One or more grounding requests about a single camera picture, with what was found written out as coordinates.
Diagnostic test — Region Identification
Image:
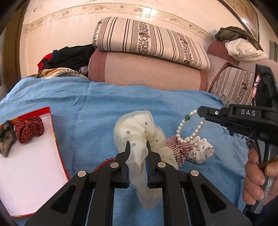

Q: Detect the red plaid scrunchie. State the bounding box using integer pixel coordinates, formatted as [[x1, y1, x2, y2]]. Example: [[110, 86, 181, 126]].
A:
[[165, 136, 194, 167]]

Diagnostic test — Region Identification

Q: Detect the patterned beige blanket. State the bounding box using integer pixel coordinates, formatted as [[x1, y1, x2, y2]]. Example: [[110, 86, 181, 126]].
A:
[[30, 66, 89, 79]]

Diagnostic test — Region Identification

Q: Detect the black and red clothes pile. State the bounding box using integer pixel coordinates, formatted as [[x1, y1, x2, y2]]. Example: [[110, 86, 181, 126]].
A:
[[37, 44, 96, 72]]

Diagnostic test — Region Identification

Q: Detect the striped floral pillow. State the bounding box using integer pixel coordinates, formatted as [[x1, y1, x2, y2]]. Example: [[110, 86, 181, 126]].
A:
[[209, 67, 254, 106], [92, 17, 210, 70]]

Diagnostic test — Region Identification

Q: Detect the red white-lined tray box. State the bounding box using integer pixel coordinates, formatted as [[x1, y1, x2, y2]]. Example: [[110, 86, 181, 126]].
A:
[[1, 106, 69, 217]]

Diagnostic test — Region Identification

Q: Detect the white floral cloth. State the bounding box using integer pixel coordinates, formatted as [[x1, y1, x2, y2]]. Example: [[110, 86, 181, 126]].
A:
[[225, 38, 268, 62]]

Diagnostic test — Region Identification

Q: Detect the white pearl bracelet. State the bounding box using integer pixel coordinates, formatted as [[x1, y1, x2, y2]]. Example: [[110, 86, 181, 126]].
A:
[[175, 109, 206, 144]]

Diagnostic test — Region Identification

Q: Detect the pink quilted bolster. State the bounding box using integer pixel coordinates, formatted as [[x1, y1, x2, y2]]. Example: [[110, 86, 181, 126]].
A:
[[88, 50, 207, 91]]

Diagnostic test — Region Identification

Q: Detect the red polka dot scrunchie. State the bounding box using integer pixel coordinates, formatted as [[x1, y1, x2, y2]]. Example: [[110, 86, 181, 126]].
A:
[[15, 116, 45, 144]]

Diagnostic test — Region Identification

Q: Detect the cream dotted organza scrunchie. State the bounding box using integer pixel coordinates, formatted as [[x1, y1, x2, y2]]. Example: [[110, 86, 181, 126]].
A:
[[114, 111, 179, 210]]

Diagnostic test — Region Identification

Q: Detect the dark olive scrunchie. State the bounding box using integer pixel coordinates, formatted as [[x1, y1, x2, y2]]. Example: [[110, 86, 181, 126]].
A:
[[0, 120, 17, 158]]

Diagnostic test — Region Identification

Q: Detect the framed wall picture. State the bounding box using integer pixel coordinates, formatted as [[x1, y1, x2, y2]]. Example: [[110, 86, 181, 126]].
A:
[[219, 0, 260, 42]]

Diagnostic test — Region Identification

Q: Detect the light blue bed sheet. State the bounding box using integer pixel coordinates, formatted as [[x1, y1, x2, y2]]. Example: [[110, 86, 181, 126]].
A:
[[0, 76, 250, 226]]

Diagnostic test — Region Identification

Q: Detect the right hand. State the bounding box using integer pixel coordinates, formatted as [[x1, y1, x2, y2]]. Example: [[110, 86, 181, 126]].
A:
[[242, 141, 278, 205]]

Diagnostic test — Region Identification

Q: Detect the red beaded bracelet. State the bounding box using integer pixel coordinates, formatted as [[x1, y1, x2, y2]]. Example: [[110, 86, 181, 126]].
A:
[[93, 157, 116, 172]]

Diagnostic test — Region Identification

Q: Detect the white black-dotted scrunchie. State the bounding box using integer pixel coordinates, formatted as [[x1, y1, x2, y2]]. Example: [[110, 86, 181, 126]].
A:
[[186, 136, 215, 164]]

